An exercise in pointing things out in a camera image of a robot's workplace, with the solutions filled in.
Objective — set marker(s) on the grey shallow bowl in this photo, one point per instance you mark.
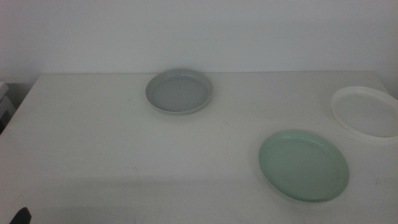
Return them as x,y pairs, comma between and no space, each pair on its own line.
178,93

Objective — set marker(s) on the mint green shallow bowl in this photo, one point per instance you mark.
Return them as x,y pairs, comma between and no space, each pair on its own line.
303,166

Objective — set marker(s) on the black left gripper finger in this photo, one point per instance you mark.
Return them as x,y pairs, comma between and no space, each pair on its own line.
23,217

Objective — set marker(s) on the white shallow bowl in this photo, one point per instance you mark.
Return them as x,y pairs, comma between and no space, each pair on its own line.
367,113

